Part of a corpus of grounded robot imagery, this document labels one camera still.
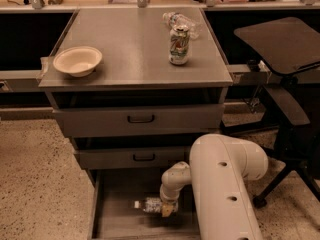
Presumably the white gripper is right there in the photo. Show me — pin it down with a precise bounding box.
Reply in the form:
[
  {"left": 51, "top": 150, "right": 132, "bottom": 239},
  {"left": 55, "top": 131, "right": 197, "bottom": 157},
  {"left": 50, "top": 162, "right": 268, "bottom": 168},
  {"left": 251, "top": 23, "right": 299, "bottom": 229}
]
[{"left": 160, "top": 193, "right": 179, "bottom": 217}]

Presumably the clear plastic water bottle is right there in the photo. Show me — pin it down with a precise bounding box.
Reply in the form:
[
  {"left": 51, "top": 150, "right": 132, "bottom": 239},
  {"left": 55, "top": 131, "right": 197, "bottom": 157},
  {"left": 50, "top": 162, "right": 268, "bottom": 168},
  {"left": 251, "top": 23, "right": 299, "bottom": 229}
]
[{"left": 134, "top": 197, "right": 162, "bottom": 213}]

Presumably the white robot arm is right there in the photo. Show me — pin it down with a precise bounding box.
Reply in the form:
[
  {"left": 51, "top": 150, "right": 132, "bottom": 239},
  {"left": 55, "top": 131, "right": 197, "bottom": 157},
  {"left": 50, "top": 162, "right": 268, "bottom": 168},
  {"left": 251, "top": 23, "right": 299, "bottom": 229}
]
[{"left": 160, "top": 134, "right": 268, "bottom": 240}]

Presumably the grey bottom drawer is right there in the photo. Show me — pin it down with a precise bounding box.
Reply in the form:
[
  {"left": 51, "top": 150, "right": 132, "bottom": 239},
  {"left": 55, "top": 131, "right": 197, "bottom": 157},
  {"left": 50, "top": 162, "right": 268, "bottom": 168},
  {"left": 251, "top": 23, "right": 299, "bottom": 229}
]
[{"left": 88, "top": 167, "right": 202, "bottom": 240}]

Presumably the grey drawer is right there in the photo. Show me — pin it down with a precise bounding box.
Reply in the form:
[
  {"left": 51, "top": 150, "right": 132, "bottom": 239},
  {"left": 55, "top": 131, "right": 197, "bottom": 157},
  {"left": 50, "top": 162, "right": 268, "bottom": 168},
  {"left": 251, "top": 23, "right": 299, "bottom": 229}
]
[
  {"left": 88, "top": 167, "right": 202, "bottom": 240},
  {"left": 54, "top": 104, "right": 225, "bottom": 138},
  {"left": 74, "top": 146, "right": 191, "bottom": 170}
]

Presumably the grey middle drawer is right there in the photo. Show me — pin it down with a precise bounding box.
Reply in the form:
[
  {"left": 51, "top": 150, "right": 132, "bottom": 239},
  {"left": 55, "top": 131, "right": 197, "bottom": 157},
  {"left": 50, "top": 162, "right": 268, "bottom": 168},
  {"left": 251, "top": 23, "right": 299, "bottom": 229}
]
[{"left": 74, "top": 146, "right": 191, "bottom": 170}]

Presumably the grey top drawer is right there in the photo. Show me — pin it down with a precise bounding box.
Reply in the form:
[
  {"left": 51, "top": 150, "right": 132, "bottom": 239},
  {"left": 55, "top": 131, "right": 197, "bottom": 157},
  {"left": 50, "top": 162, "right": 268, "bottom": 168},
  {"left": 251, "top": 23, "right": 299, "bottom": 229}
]
[{"left": 54, "top": 104, "right": 225, "bottom": 138}]

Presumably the grey drawer cabinet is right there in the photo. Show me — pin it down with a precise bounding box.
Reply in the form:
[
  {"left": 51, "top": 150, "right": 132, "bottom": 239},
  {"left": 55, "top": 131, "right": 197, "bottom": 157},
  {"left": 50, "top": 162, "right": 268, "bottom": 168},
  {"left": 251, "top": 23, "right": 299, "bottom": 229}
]
[{"left": 38, "top": 7, "right": 234, "bottom": 185}]

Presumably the crushed clear plastic bottle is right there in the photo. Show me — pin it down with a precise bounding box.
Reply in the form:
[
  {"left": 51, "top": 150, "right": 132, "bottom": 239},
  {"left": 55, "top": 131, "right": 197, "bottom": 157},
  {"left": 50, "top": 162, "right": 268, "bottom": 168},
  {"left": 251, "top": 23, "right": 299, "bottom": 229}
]
[{"left": 162, "top": 12, "right": 201, "bottom": 40}]

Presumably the green soda can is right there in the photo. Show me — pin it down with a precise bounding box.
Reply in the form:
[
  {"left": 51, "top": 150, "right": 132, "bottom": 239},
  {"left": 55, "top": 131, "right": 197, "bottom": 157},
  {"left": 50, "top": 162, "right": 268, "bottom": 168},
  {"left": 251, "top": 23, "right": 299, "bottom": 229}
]
[{"left": 169, "top": 25, "right": 190, "bottom": 65}]

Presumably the white paper bowl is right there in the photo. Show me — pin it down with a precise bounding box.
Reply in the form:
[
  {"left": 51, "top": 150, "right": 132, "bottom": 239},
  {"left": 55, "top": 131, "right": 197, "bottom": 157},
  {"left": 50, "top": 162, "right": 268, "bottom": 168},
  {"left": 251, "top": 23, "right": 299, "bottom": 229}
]
[{"left": 53, "top": 46, "right": 102, "bottom": 77}]

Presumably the black office chair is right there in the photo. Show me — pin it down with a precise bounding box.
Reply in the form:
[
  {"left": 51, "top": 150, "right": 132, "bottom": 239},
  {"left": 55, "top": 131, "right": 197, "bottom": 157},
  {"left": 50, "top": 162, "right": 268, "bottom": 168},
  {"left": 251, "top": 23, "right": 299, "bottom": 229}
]
[{"left": 222, "top": 17, "right": 320, "bottom": 208}]

